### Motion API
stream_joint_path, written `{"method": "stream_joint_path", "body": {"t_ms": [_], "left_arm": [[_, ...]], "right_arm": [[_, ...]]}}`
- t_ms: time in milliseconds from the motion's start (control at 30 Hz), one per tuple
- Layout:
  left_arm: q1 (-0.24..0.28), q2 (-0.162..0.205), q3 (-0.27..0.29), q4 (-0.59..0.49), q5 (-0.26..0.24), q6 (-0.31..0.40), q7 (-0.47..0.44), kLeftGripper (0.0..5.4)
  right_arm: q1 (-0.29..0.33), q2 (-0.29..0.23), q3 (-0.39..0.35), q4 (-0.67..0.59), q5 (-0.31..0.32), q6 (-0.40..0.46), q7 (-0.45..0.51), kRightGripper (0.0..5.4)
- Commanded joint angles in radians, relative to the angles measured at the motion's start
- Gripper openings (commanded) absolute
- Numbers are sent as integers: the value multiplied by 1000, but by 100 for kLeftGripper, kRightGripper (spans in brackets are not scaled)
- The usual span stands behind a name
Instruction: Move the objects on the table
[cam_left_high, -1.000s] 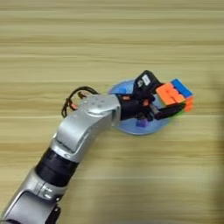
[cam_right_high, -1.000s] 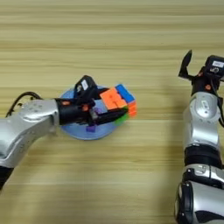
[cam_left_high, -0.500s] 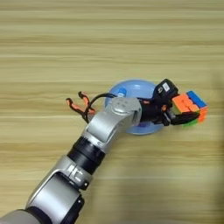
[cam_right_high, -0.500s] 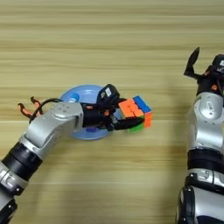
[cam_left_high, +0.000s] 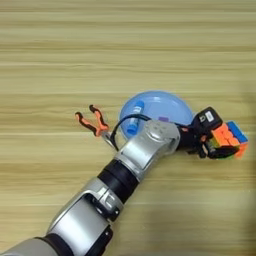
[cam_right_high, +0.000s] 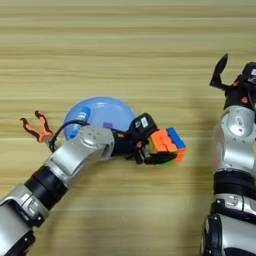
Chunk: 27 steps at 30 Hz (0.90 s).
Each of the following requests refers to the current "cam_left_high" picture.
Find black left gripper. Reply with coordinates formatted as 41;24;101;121
175;123;240;160

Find multicoloured puzzle cube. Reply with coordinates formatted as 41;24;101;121
204;120;250;160

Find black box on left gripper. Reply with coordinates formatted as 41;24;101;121
192;106;224;135

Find round blue plate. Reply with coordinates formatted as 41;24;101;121
118;90;195;142

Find orange and black pliers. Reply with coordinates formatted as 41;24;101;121
74;104;120;152

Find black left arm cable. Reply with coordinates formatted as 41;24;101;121
109;113;188;152

